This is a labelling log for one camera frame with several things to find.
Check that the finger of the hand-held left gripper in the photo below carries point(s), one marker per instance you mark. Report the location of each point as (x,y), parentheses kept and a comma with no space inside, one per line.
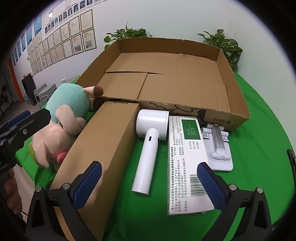
(38,119)
(20,117)

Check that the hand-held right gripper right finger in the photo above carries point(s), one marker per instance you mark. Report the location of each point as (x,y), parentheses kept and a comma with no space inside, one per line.
(211,183)

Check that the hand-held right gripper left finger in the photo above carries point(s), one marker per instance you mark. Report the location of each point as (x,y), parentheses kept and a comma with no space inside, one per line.
(90,182)

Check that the white green-label medicine box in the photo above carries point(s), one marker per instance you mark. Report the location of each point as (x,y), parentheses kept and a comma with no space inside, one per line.
(182,166)

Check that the large cardboard box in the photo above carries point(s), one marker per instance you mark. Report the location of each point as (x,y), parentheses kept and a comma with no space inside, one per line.
(185,88)

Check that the person's left hand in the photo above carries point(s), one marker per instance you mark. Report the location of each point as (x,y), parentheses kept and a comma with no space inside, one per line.
(13,194)

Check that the white folding phone stand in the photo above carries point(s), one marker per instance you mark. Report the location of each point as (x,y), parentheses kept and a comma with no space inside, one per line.
(222,165)

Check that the grey office printer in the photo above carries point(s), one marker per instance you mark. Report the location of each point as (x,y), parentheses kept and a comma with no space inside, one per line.
(45,92)

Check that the black cabinet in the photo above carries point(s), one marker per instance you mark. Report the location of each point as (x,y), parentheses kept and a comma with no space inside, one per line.
(29,89)

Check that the long brown cardboard carton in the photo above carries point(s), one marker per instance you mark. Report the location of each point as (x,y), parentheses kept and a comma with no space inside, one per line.
(104,150)

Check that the plush toy with teal hat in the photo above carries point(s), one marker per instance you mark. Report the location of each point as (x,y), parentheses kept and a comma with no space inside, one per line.
(69,102)

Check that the green tablecloth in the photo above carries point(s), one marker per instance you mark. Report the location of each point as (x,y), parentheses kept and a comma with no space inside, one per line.
(254,162)

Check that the white handheld lint remover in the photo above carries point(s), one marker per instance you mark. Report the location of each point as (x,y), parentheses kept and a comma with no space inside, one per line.
(145,166)

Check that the black device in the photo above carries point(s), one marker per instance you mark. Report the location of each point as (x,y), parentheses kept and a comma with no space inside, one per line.
(291,160)

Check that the green potted plant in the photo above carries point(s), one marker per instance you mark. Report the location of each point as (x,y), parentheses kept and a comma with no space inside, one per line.
(126,34)
(224,44)

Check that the orange door frame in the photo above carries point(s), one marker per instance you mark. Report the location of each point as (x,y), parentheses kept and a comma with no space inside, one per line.
(13,78)

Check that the wall of framed certificates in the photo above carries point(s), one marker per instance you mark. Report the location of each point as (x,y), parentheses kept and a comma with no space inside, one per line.
(62,44)

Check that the row of blue wall posters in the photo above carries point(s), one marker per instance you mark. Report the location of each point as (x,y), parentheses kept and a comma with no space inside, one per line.
(37,23)

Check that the row of wall portrait photos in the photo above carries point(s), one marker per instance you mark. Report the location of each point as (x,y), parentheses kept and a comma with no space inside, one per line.
(69,12)

